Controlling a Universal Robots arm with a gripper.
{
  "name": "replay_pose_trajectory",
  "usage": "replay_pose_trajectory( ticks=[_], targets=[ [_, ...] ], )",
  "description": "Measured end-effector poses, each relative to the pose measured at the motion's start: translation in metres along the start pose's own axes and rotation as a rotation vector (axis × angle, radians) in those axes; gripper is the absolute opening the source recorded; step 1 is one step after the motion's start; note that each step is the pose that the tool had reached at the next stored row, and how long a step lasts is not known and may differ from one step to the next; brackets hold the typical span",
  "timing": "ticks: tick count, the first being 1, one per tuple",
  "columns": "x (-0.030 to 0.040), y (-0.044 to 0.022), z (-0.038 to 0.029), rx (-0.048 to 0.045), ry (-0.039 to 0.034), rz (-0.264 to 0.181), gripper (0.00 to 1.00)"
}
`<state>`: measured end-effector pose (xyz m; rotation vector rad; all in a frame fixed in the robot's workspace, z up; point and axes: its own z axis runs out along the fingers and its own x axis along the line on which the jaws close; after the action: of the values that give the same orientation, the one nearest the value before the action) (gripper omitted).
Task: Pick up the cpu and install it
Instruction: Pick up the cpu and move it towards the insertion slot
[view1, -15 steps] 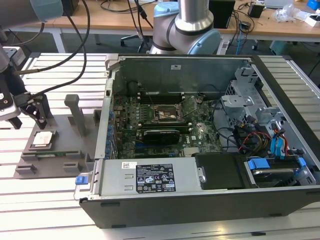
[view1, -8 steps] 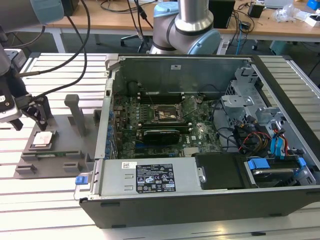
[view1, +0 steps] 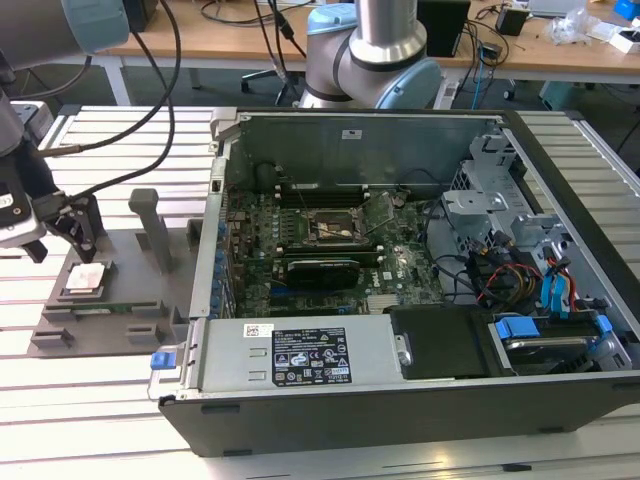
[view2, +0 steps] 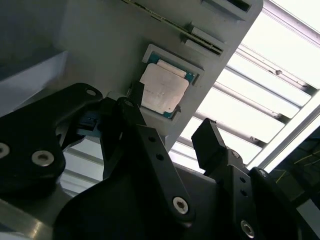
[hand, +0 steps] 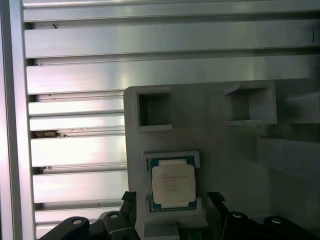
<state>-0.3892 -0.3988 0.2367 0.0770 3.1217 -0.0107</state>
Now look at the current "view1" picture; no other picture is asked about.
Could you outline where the blue flat wire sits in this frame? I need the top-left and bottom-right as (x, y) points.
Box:
(541, 257), (576, 321)

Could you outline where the silver metal drive cage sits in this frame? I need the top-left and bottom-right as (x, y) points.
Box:
(440, 130), (574, 266)

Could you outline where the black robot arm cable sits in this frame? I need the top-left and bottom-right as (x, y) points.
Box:
(37, 0), (181, 201)

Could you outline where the black cylindrical component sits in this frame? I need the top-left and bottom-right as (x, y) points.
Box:
(255, 162), (279, 194)

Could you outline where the grey parts rack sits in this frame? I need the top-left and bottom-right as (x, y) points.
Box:
(29, 187), (204, 359)

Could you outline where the CPU socket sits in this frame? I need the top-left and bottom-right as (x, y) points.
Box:
(304, 207), (365, 246)

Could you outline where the white flat device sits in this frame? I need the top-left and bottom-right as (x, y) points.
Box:
(528, 0), (587, 16)

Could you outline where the wooden desk white frame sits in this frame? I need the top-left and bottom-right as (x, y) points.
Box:
(82, 0), (314, 106)
(424, 0), (640, 86)

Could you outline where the black office chair base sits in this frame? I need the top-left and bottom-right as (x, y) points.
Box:
(241, 64), (309, 107)

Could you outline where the silver power supply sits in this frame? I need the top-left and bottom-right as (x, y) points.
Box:
(182, 314), (401, 396)

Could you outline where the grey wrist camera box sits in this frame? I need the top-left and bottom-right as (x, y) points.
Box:
(8, 101), (51, 147)

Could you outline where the black plastic shroud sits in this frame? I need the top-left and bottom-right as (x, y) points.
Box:
(388, 304), (494, 381)

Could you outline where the black graphics card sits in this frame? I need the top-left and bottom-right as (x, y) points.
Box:
(284, 255), (362, 291)

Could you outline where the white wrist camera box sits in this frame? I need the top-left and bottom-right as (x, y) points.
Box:
(0, 189), (46, 246)

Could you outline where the large black box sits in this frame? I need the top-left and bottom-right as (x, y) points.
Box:
(122, 0), (151, 32)

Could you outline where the silver chipset heatsink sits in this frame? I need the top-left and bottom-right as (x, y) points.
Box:
(367, 294), (401, 314)

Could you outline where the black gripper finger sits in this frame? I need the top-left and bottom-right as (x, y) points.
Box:
(23, 238), (50, 265)
(47, 193), (107, 265)

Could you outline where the black PC case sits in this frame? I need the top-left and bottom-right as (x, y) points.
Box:
(148, 107), (640, 459)

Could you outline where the green RAM stick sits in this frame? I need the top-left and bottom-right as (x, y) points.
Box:
(73, 303), (135, 318)

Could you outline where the teal plastic box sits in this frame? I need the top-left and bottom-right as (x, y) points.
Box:
(539, 79), (596, 111)

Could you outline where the clear plastic bag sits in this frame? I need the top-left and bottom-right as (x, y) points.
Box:
(542, 7), (601, 46)

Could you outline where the yellow red wire bundle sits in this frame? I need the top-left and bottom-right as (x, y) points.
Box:
(477, 263), (545, 304)

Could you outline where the small black box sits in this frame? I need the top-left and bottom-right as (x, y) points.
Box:
(494, 7), (529, 36)

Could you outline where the small white box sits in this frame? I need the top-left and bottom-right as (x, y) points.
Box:
(607, 27), (640, 54)

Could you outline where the green motherboard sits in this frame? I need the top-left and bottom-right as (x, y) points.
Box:
(224, 187), (446, 319)

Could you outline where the white remote control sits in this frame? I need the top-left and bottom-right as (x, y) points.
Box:
(433, 79), (459, 110)

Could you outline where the grey case handle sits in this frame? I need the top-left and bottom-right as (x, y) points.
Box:
(209, 108), (241, 144)

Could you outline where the hard disk in blue carrier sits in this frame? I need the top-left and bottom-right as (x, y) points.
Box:
(487, 312), (614, 376)

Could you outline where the silver CPU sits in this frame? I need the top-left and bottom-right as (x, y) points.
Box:
(67, 263), (106, 292)

